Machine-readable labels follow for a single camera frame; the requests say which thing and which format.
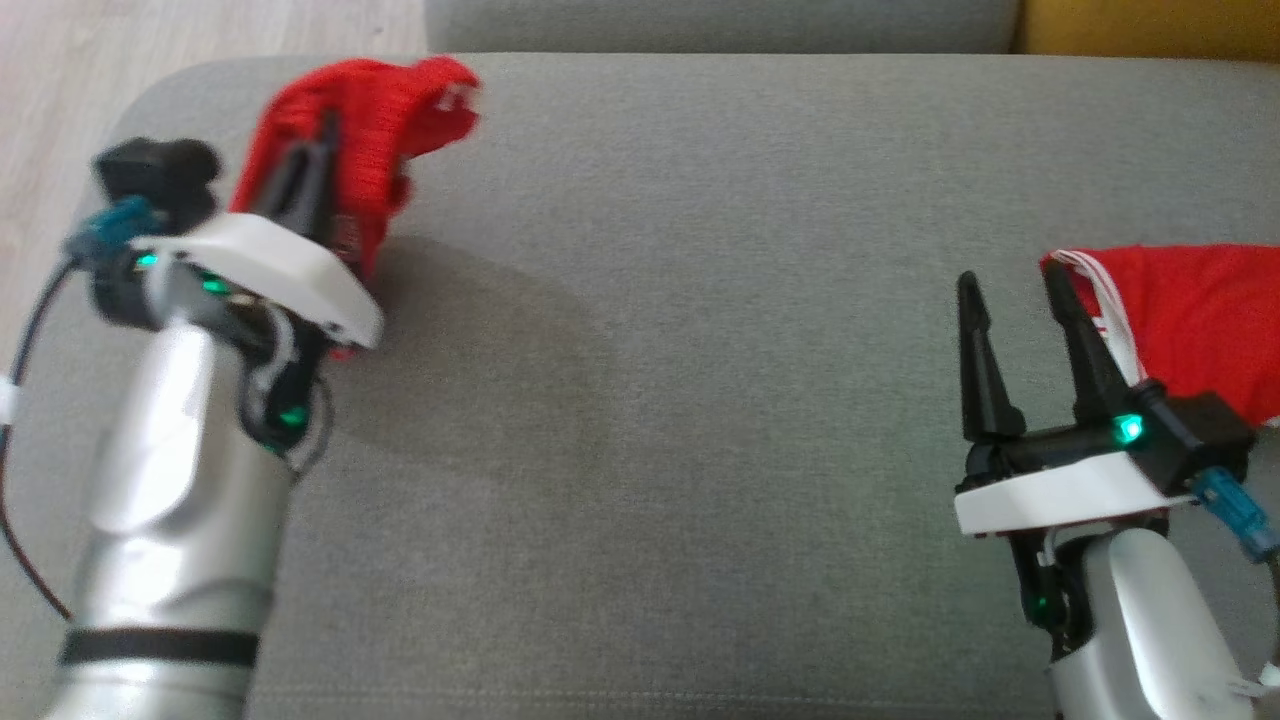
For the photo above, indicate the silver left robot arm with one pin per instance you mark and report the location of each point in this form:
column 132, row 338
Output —
column 170, row 500

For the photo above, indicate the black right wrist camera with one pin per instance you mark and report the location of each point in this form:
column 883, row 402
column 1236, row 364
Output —
column 1205, row 440

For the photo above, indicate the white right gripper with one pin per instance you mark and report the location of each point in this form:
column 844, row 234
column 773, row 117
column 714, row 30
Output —
column 1060, row 495

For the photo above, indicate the red shorts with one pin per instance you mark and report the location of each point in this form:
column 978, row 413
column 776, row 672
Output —
column 370, row 120

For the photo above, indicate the wide grey sofa seat cushion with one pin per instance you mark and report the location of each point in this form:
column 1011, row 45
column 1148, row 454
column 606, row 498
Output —
column 720, row 25

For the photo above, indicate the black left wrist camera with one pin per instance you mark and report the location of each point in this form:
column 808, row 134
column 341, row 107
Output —
column 160, row 175

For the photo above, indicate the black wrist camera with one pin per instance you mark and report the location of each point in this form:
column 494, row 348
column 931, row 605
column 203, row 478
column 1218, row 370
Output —
column 1205, row 440
column 160, row 175

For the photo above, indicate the red white basketball jersey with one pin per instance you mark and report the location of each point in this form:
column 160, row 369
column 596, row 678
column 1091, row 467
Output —
column 1200, row 320

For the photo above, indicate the large yellow sofa back cushion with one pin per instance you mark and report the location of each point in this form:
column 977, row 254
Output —
column 1150, row 28

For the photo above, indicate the grey fabric sofa chaise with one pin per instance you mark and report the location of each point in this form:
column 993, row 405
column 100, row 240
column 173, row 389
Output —
column 650, row 400

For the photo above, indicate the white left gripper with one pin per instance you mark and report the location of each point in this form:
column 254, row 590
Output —
column 280, row 265

